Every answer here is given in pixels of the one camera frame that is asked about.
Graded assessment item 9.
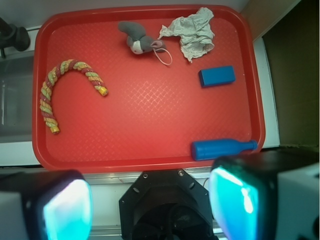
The black clamp knob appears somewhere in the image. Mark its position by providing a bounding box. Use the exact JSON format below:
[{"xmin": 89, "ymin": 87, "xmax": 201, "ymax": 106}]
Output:
[{"xmin": 0, "ymin": 18, "xmax": 31, "ymax": 59}]

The crumpled grey-white cloth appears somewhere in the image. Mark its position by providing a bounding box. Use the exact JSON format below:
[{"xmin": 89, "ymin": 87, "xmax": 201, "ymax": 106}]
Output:
[{"xmin": 158, "ymin": 7, "xmax": 215, "ymax": 63}]

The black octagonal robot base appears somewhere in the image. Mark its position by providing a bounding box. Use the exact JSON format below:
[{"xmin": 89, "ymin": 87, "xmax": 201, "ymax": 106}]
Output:
[{"xmin": 118, "ymin": 169, "xmax": 218, "ymax": 240}]

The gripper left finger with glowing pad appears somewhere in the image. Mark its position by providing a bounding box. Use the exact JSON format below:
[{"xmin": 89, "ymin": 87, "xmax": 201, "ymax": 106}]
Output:
[{"xmin": 0, "ymin": 170, "xmax": 93, "ymax": 240}]

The blue toy bottle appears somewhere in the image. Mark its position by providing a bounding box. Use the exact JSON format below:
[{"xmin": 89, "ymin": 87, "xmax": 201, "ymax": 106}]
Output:
[{"xmin": 191, "ymin": 139, "xmax": 258, "ymax": 161}]

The blue rectangular block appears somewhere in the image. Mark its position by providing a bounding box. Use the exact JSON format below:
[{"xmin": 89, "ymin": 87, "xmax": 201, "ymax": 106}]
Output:
[{"xmin": 198, "ymin": 65, "xmax": 236, "ymax": 88}]

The grey plush mouse toy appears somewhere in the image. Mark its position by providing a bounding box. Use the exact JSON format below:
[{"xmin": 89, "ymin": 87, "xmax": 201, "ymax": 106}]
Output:
[{"xmin": 117, "ymin": 21, "xmax": 173, "ymax": 66}]

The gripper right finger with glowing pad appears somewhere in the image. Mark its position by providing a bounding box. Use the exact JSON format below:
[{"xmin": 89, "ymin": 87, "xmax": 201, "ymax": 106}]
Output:
[{"xmin": 208, "ymin": 149, "xmax": 320, "ymax": 240}]

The red plastic tray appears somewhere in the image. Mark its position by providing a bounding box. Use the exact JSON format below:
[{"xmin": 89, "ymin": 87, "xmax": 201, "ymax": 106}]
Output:
[{"xmin": 32, "ymin": 5, "xmax": 266, "ymax": 173}]

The twisted multicolour rope toy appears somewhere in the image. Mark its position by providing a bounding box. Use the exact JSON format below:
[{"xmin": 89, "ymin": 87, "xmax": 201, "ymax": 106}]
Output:
[{"xmin": 39, "ymin": 59, "xmax": 109, "ymax": 134}]

